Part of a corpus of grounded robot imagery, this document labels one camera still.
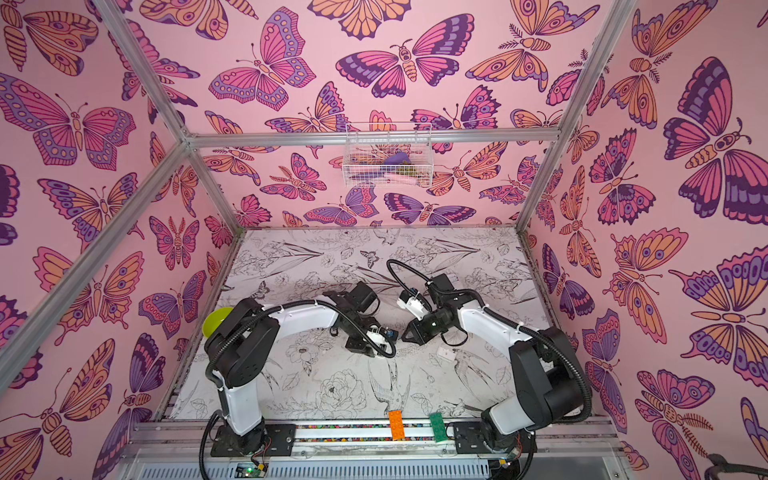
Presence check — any small remote battery cover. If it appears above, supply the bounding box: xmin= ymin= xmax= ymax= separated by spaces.
xmin=436 ymin=347 xmax=456 ymax=362

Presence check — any green plastic bowl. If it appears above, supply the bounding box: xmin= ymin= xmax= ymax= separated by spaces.
xmin=201 ymin=307 xmax=233 ymax=338

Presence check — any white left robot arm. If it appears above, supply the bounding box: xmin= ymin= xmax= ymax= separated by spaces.
xmin=198 ymin=282 xmax=399 ymax=479

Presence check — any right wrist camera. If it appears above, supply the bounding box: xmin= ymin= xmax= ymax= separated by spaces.
xmin=397 ymin=289 xmax=431 ymax=320

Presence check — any orange lego brick on rail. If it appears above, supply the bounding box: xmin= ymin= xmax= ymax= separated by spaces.
xmin=388 ymin=410 xmax=405 ymax=441

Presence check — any clear wall basket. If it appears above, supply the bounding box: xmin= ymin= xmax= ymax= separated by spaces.
xmin=340 ymin=122 xmax=435 ymax=189

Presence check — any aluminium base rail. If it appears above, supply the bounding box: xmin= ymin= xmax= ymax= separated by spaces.
xmin=115 ymin=418 xmax=634 ymax=479

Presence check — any green lego brick on rail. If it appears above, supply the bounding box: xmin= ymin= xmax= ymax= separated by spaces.
xmin=429 ymin=412 xmax=450 ymax=443

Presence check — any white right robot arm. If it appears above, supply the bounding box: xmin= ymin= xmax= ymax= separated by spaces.
xmin=386 ymin=259 xmax=593 ymax=477

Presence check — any aluminium frame post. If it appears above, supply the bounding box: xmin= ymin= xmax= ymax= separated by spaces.
xmin=94 ymin=0 xmax=241 ymax=236

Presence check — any small white remote control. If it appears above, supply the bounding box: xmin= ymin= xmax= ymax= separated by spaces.
xmin=366 ymin=331 xmax=394 ymax=358

